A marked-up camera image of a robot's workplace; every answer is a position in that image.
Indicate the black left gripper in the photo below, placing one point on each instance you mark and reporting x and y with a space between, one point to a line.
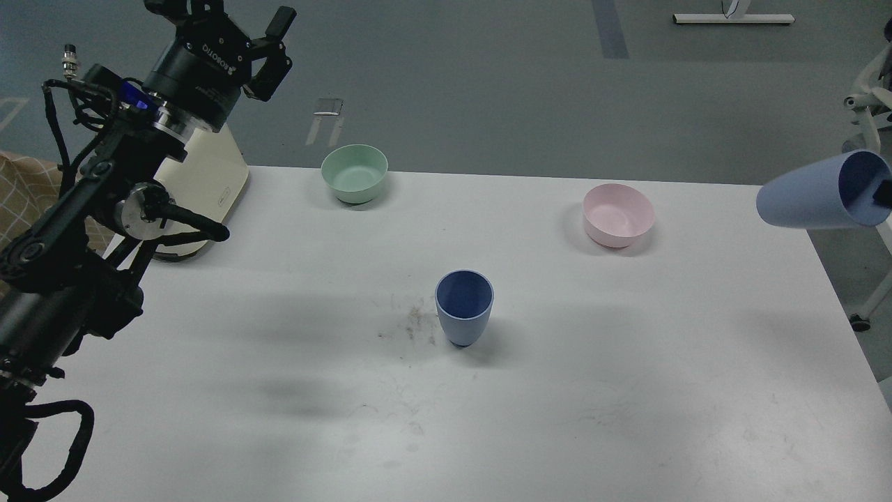
212 62

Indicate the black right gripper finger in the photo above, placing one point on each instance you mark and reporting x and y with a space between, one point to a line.
882 196

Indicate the blue cup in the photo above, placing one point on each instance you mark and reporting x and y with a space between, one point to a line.
811 197
464 300

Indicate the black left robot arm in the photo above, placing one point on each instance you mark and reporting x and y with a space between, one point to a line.
76 270

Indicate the cream toaster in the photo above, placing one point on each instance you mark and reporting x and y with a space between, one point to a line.
209 182

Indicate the green bowl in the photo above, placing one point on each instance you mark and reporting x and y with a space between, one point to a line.
355 174

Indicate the white stand base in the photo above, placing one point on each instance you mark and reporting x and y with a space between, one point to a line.
734 13

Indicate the checkered brown cloth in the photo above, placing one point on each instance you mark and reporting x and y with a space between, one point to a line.
29 186

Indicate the pink bowl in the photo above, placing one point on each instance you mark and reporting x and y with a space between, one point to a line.
616 215

